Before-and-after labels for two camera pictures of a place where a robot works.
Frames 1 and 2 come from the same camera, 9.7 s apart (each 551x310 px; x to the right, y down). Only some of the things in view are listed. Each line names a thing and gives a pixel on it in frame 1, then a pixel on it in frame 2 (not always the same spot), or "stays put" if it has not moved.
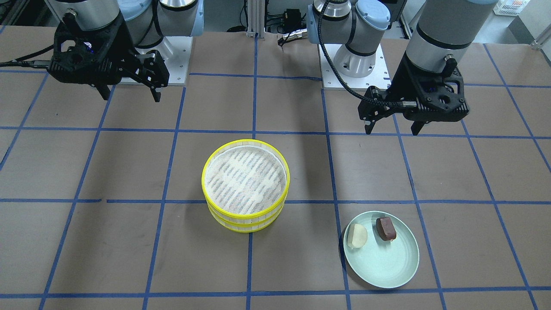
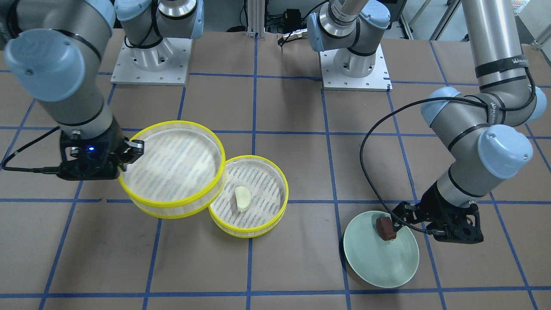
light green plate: (388, 264) stays put
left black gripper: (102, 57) -> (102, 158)
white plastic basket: (510, 7) stays put
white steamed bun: (357, 235) -> (243, 196)
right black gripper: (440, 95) -> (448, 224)
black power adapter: (292, 17) stays put
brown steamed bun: (385, 229) stays put
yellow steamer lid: (245, 179) -> (181, 172)
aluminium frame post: (256, 18) stays put
